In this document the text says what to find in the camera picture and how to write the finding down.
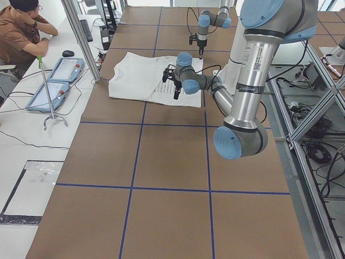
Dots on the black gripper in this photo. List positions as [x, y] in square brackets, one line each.
[178, 85]
[201, 45]

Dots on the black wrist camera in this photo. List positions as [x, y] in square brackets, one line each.
[168, 73]
[193, 38]

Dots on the seated person brown shirt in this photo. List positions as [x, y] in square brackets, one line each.
[21, 43]

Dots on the upper blue teach pendant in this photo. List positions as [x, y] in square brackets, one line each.
[67, 70]

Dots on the metal rod reacher tool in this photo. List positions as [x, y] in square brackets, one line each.
[53, 115]

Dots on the clear plastic sheet taped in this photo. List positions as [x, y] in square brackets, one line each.
[31, 193]

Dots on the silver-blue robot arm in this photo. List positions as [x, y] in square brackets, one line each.
[267, 24]
[207, 18]

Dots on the aluminium frame post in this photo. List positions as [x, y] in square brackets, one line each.
[75, 24]

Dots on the third grey-blue robot arm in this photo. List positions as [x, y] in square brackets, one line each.
[334, 55]

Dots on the black computer mouse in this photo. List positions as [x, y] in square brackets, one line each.
[67, 53]

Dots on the black keyboard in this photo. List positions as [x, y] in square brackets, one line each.
[86, 30]

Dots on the black box white label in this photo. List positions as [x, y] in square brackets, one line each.
[105, 39]

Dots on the white long-sleeve printed shirt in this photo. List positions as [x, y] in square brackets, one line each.
[140, 78]

